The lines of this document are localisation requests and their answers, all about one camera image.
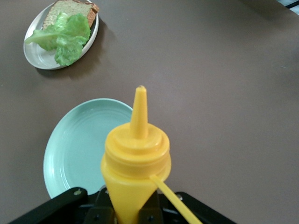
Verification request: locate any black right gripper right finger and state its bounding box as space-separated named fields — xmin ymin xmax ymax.
xmin=137 ymin=191 xmax=237 ymax=224

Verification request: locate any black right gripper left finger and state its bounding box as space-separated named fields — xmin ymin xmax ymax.
xmin=9 ymin=187 xmax=120 ymax=224

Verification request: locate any yellow mustard squeeze bottle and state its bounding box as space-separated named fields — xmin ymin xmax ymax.
xmin=100 ymin=85 xmax=204 ymax=224

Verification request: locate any green lettuce leaf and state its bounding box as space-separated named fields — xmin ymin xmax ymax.
xmin=24 ymin=12 xmax=92 ymax=67

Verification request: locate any toasted brown bread slice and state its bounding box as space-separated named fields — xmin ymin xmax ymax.
xmin=42 ymin=0 xmax=100 ymax=30

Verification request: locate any mint green plate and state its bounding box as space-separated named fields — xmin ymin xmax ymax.
xmin=43 ymin=98 xmax=134 ymax=199

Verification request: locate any beige plate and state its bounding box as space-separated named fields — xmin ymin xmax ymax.
xmin=23 ymin=0 xmax=100 ymax=70

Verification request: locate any brown table cloth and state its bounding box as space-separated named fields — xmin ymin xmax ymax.
xmin=0 ymin=0 xmax=299 ymax=224

